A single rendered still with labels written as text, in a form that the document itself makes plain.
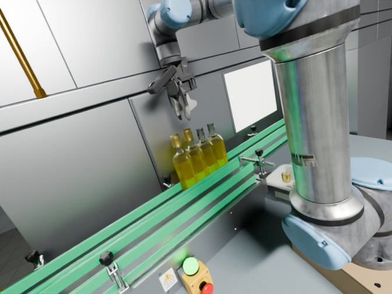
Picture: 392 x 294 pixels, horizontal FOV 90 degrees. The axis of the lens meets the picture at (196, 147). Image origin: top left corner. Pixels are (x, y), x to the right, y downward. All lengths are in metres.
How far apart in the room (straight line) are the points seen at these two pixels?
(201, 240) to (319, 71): 0.57
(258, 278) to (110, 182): 0.58
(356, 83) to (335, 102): 1.17
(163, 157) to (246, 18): 0.64
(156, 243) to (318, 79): 0.54
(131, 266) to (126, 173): 0.34
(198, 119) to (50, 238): 0.70
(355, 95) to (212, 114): 0.88
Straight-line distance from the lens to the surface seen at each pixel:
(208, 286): 0.66
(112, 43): 0.83
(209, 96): 0.97
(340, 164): 0.37
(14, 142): 0.77
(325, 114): 0.32
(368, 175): 0.51
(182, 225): 0.66
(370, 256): 0.63
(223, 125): 1.03
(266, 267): 0.73
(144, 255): 0.64
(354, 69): 1.48
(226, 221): 0.75
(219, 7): 0.63
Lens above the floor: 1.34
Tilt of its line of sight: 19 degrees down
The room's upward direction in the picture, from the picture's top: 16 degrees counter-clockwise
